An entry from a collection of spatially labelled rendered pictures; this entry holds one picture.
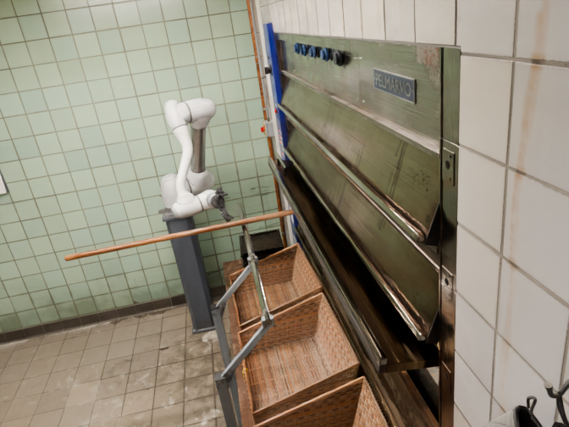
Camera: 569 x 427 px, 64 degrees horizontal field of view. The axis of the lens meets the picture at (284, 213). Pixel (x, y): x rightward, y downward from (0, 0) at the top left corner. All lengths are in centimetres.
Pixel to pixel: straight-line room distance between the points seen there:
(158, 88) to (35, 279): 184
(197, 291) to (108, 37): 190
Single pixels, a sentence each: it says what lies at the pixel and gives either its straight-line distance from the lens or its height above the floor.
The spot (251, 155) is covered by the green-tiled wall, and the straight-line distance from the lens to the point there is 364.
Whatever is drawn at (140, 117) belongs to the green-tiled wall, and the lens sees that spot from 358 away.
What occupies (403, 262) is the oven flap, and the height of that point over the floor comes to 155.
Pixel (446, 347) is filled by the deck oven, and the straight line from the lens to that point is 114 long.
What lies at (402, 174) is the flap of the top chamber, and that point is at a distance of 114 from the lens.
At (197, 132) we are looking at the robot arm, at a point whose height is 156.
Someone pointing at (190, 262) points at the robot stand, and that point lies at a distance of 344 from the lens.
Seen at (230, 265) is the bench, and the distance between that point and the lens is 336.
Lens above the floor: 219
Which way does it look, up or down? 24 degrees down
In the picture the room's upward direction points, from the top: 8 degrees counter-clockwise
